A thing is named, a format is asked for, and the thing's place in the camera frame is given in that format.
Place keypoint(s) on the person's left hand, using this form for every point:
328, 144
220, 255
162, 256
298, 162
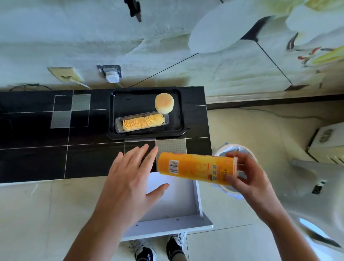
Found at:
126, 185

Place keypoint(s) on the person's right hand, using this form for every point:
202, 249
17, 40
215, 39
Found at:
255, 188

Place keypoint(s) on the person's left thumb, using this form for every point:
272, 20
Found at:
158, 192

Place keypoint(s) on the person's left middle finger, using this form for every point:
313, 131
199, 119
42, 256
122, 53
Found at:
139, 157

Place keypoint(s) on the person's right thumb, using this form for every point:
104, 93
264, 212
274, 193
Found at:
236, 182

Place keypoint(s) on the person's left little finger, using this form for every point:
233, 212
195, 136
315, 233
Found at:
116, 162

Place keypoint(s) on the orange chip canister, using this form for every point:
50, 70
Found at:
196, 166

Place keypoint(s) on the person's right forearm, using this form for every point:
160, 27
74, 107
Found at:
289, 239

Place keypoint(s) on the person's left forearm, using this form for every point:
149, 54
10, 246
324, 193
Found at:
99, 239

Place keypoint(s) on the white open drawer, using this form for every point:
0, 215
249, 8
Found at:
174, 207

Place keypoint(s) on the white trash bin with bag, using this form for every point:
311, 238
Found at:
233, 150

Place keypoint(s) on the clear plastic chip tray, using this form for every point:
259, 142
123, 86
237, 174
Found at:
142, 123

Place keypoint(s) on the row of yellow chips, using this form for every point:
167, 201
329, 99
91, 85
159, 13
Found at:
143, 122

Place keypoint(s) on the black plastic tray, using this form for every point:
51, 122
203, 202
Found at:
146, 118

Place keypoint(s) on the person's right shoe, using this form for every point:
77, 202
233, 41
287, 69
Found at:
176, 247

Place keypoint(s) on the person's shoe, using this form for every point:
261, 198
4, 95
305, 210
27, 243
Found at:
143, 251
176, 247

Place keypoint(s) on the round yellow cake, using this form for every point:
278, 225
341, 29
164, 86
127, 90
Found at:
164, 102

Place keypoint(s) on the person's left shoe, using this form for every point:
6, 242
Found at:
143, 251

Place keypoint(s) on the white plastic chair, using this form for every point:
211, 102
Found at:
317, 188

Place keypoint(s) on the white charger plug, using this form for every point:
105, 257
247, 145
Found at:
112, 76

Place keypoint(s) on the white box appliance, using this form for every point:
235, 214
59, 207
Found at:
328, 142

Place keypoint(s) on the grey wall socket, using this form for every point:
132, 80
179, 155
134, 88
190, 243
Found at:
108, 70

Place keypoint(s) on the black wall hook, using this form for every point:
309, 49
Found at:
133, 8

